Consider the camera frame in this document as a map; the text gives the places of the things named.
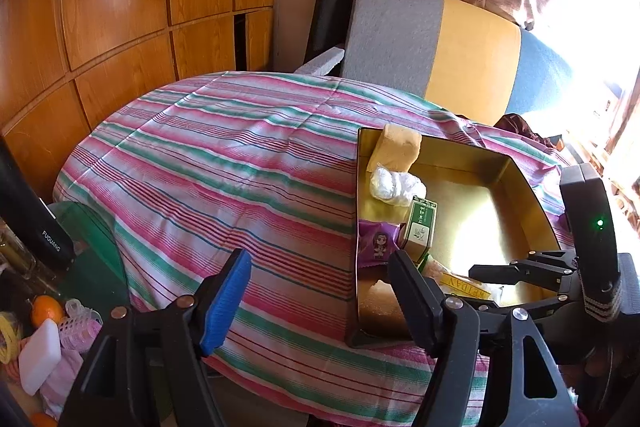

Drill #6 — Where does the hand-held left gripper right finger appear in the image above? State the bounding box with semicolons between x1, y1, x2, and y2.
387;249;581;427

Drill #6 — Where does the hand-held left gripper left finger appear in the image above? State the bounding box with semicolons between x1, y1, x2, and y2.
59;248;253;427

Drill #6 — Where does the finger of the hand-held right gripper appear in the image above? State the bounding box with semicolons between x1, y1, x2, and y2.
479;291;584;329
467;249;582;291

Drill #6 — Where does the yellow snack packet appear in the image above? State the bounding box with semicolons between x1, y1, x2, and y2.
425;257;503;303

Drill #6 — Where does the purple snack packet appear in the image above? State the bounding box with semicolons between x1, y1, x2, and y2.
359;219;408;270

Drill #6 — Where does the small green box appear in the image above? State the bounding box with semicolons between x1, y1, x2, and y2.
402;196;439;260

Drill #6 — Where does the gold tin box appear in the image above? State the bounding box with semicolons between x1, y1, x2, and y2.
344;126;571;349

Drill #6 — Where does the white plastic bag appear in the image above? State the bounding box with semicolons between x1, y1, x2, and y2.
369;166;427;208

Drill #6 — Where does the striped tablecloth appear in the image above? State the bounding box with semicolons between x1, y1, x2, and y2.
52;72;576;423

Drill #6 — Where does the dark red cloth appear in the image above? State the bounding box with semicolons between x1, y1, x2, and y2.
495;113;563;148

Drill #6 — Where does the pink hair roller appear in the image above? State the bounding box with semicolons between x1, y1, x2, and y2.
57;314;103;350

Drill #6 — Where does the pink cloth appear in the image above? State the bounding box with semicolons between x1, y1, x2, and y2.
40;349;86;420

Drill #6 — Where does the white foam block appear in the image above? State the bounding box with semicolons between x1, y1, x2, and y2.
19;318;63;397

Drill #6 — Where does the black flask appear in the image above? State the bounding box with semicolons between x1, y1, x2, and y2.
0;134;76;273

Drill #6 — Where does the glass jar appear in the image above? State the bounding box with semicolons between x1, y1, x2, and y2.
0;222;36;288

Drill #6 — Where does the yellow mesh item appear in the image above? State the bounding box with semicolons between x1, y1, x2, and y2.
0;312;23;364

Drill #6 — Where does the window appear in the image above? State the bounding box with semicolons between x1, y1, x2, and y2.
530;0;640;158

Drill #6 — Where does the grey yellow blue armchair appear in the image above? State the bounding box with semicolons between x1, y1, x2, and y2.
295;0;576;128

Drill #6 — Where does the black rolled mat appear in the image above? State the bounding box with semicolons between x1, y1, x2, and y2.
304;0;361;62

